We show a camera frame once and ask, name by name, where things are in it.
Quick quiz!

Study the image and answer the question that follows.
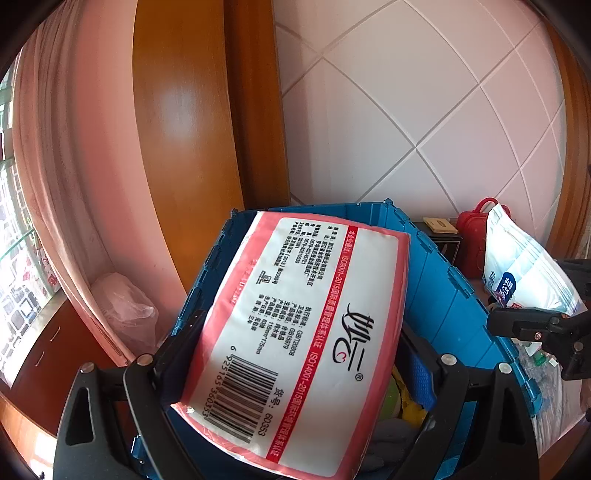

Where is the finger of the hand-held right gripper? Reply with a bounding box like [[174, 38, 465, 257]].
[[487, 305, 575, 344]]

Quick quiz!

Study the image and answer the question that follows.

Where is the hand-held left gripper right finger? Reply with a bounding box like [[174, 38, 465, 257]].
[[383, 325, 541, 480]]

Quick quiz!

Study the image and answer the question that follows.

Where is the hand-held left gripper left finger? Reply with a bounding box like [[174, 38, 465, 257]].
[[53, 310, 209, 480]]

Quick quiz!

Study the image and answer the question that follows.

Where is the white blue printed bag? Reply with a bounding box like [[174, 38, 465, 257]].
[[482, 203, 589, 319]]

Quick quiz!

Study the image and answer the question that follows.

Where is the blue plastic crate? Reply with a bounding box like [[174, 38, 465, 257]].
[[129, 198, 543, 480]]

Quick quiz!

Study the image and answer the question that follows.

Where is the pink tissue pack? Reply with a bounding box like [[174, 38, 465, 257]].
[[170, 210, 411, 480]]

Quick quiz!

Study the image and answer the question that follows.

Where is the yellow green soft toy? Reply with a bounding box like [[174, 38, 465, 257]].
[[388, 367, 430, 421]]

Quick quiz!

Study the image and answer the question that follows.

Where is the pale striped bed sheet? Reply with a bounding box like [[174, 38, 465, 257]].
[[485, 277, 591, 462]]

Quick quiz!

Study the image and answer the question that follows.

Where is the clear plastic bag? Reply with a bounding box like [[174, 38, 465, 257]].
[[90, 272, 158, 358]]

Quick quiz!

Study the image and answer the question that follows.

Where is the red toy suitcase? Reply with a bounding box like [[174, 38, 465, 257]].
[[457, 198, 502, 279]]

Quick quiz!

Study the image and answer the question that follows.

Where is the wooden side cabinet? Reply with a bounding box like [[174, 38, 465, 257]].
[[0, 295, 139, 453]]

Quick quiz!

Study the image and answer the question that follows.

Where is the small beige box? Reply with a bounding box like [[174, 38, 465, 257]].
[[422, 217, 458, 234]]

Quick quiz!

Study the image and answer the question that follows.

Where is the window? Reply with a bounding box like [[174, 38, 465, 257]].
[[0, 69, 63, 333]]

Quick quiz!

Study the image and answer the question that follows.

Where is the pink curtain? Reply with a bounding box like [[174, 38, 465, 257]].
[[11, 28, 195, 352]]

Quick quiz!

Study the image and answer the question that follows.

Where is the black gift box gold handle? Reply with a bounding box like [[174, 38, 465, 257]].
[[411, 222, 464, 268]]

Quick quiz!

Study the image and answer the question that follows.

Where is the wooden headboard frame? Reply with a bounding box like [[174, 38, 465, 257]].
[[133, 0, 591, 342]]

